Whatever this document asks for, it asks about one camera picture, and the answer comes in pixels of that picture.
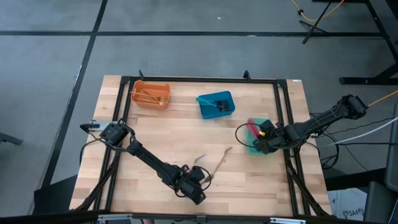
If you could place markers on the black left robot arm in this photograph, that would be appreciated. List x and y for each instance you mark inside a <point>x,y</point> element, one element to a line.
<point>149,158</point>

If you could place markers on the orange plastic bin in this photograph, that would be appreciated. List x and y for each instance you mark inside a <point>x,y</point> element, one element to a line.
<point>161,87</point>

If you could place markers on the black stand leg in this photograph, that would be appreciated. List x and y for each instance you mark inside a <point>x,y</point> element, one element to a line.
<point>11,139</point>

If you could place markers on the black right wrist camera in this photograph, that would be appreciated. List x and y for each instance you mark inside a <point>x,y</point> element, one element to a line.
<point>268,126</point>

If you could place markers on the gold fork held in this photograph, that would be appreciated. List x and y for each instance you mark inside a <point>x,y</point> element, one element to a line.
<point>146,95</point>

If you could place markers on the gold fork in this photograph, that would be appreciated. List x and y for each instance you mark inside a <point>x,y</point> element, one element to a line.
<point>144,100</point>
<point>146,95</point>
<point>154,97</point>

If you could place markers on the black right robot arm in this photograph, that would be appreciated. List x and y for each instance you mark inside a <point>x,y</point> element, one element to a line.
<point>320,119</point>

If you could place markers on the teal green plastic bin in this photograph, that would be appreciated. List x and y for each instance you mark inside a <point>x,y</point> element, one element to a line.
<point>250,148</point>

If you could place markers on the black desk frame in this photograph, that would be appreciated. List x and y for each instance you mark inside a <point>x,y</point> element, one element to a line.
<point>357,80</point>

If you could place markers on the black aluminium table frame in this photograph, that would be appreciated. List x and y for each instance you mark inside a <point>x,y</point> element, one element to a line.
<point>186,79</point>

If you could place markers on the blue plastic bin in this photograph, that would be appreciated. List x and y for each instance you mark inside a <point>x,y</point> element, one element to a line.
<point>211,112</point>

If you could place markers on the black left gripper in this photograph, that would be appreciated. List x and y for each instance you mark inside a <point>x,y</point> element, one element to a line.
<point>193,193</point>

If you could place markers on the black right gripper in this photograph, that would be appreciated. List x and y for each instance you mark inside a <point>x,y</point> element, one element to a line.
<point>265,145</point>

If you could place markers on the loose utensils on table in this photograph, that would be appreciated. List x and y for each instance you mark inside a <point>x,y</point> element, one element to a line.
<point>222,160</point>

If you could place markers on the white printed box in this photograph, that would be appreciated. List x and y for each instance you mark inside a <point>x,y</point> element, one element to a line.
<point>348,205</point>

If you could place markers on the dark grey box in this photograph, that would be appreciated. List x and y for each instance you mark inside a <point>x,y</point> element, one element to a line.
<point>379,202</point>

